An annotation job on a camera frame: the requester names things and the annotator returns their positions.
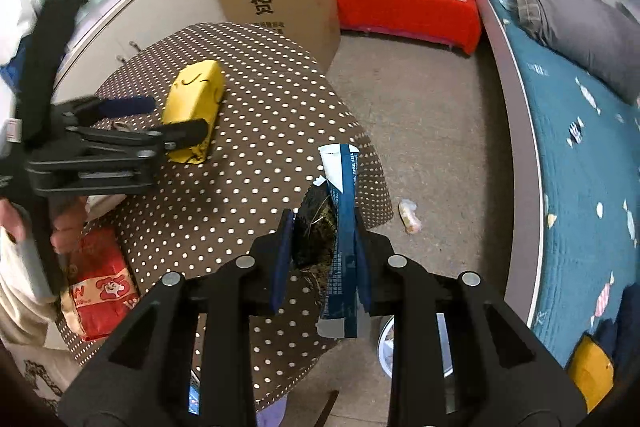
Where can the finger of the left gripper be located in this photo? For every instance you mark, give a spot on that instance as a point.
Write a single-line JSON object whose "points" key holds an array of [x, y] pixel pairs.
{"points": [[88, 110], [90, 142]]}

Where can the brown polka dot tablecloth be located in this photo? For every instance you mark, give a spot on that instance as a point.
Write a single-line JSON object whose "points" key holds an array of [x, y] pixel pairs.
{"points": [[278, 109]]}

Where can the light blue plastic basin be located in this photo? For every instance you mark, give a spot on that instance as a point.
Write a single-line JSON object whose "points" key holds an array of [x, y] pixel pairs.
{"points": [[386, 345]]}

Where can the small wrapper on floor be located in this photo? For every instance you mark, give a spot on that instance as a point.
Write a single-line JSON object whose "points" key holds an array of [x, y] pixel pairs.
{"points": [[408, 217]]}

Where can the red paper bag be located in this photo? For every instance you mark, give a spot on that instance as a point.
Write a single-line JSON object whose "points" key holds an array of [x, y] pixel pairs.
{"points": [[100, 289]]}

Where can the grey folded quilt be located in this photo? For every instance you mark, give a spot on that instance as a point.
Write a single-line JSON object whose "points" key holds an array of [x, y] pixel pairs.
{"points": [[590, 33]]}

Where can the blue white carton box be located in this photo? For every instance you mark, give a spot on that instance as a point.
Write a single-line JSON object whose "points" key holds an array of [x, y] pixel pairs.
{"points": [[194, 394]]}

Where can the yellow navy jacket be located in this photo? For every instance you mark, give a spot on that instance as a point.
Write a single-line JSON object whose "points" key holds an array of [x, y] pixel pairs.
{"points": [[603, 358]]}

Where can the teal bed mattress cover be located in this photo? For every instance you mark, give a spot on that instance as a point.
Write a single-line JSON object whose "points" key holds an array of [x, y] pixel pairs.
{"points": [[588, 153]]}

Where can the person's left hand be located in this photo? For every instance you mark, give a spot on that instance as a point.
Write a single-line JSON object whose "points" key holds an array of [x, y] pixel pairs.
{"points": [[66, 225]]}

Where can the yellow paper bag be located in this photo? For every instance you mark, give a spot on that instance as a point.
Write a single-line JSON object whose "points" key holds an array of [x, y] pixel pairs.
{"points": [[196, 93]]}

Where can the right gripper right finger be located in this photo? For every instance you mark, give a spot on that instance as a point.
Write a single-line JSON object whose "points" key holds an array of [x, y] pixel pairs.
{"points": [[503, 375]]}

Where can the blue snack wrapper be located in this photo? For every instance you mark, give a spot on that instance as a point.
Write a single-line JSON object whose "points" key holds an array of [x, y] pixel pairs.
{"points": [[325, 241]]}

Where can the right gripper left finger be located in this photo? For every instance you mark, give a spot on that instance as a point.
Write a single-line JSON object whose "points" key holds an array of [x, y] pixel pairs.
{"points": [[141, 374]]}

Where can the red covered bench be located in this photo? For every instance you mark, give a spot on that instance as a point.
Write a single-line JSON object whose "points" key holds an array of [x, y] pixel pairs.
{"points": [[455, 23]]}

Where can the white bed frame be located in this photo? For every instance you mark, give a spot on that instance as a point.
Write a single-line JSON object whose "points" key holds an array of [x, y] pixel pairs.
{"points": [[527, 255]]}

